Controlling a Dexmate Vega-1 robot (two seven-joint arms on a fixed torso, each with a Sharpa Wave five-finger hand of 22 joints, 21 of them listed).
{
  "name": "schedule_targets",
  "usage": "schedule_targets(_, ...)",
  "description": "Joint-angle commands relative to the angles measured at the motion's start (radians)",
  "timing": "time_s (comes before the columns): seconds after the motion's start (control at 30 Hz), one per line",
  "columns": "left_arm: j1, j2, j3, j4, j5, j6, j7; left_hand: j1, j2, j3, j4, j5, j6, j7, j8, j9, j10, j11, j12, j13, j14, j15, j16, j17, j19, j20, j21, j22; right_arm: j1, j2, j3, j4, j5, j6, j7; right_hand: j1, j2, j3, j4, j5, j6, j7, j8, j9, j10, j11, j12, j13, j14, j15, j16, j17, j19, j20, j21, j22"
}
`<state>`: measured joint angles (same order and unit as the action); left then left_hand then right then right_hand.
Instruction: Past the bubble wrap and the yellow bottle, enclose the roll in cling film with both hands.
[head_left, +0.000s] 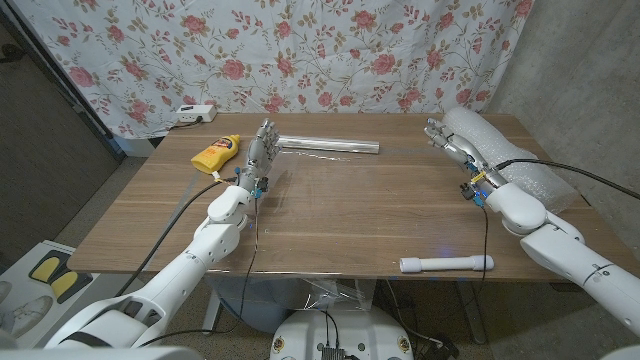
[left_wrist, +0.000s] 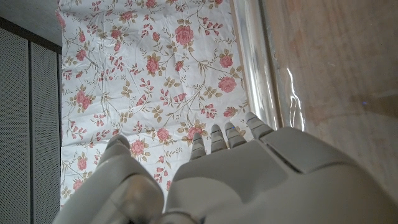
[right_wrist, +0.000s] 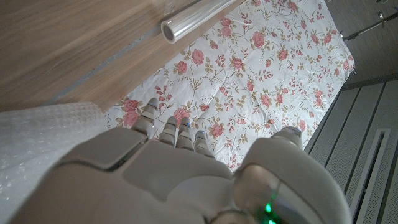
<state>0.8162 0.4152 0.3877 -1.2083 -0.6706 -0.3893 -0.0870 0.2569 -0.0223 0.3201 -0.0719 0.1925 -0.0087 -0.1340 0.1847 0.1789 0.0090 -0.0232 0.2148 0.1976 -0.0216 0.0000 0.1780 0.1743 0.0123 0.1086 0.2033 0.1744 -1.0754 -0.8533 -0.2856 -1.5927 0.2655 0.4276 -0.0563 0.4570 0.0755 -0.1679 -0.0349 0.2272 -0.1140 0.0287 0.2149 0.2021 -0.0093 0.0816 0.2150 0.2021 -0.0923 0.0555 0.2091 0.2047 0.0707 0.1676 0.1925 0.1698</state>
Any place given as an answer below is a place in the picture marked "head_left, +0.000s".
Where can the white shoe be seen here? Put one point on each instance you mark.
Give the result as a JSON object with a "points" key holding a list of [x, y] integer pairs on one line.
{"points": [[25, 316]]}

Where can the bubble wrap roll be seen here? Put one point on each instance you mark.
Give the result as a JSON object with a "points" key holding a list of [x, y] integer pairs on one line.
{"points": [[500, 155]]}

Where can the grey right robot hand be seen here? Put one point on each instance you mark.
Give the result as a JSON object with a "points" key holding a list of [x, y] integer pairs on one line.
{"points": [[462, 150]]}

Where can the table leg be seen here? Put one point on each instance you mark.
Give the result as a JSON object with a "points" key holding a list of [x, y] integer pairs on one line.
{"points": [[211, 312], [470, 312]]}

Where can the white robot torso base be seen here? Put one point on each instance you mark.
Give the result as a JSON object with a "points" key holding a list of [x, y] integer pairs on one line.
{"points": [[345, 332]]}

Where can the white cylindrical roll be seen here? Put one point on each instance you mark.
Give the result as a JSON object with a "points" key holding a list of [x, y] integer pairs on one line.
{"points": [[445, 263]]}

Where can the white floor mat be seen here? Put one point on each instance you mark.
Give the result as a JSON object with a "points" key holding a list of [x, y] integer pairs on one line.
{"points": [[20, 280]]}

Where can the yellow black slipper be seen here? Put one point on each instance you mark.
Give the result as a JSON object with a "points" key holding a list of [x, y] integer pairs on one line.
{"points": [[46, 267], [70, 287]]}

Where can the yellow squeeze bottle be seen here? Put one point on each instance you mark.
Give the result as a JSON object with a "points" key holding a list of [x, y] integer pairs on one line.
{"points": [[215, 155]]}

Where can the grey blue bin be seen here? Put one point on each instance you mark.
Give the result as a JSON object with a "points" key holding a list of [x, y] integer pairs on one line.
{"points": [[260, 305]]}

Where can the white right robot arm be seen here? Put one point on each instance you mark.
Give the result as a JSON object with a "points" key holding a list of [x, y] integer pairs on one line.
{"points": [[565, 245]]}

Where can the dark partition panel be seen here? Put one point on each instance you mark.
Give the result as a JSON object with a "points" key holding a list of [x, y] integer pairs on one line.
{"points": [[40, 160]]}

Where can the clear cling film roll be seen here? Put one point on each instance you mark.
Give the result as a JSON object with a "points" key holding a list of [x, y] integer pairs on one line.
{"points": [[330, 144]]}

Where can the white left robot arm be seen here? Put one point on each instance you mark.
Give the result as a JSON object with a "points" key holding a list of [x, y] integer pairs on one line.
{"points": [[190, 265]]}

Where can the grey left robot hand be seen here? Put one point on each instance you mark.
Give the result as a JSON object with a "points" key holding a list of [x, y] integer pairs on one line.
{"points": [[260, 150]]}

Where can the white power strip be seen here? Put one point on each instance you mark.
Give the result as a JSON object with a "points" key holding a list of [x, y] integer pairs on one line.
{"points": [[196, 113]]}

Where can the floral print backdrop curtain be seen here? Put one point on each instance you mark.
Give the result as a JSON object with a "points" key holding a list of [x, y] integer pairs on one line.
{"points": [[300, 55]]}

